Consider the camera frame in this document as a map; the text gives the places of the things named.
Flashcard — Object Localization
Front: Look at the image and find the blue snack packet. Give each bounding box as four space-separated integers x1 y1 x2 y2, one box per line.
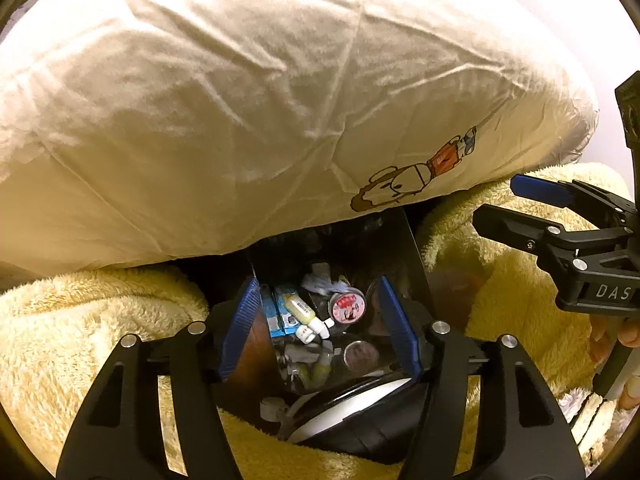
260 285 299 339

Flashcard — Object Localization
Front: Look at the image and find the pink lid round tin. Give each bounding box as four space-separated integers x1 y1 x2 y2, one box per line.
328 288 367 325

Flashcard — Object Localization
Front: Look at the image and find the black trash bin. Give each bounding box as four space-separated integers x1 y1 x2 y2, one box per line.
181 209 439 464

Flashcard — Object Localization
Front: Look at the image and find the person right hand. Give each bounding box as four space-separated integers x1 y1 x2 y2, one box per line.
592 318 639 401

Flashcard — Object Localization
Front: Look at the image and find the cream cartoon blanket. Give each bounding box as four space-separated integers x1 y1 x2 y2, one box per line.
0 161 640 480

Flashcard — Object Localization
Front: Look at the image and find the yellow small bottle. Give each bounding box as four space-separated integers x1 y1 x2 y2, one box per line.
281 292 330 344

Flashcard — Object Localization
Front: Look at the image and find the cream cartoon pillow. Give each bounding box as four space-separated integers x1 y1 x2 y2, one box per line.
1 0 597 286

